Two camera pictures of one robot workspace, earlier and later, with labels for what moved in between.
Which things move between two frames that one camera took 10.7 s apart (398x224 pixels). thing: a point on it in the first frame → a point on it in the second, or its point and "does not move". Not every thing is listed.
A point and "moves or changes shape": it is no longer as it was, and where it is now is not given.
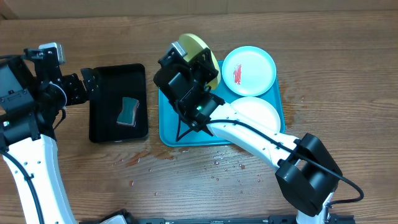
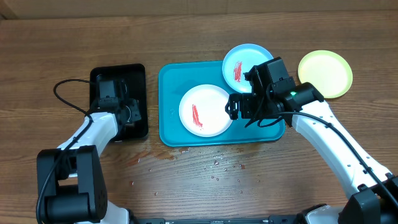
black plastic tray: (115, 82) does not move
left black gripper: (73, 86) → (137, 112)
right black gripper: (203, 68) → (248, 102)
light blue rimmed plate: (249, 71) does not move
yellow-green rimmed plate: (192, 45) → (327, 71)
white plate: (259, 110) moves or changes shape
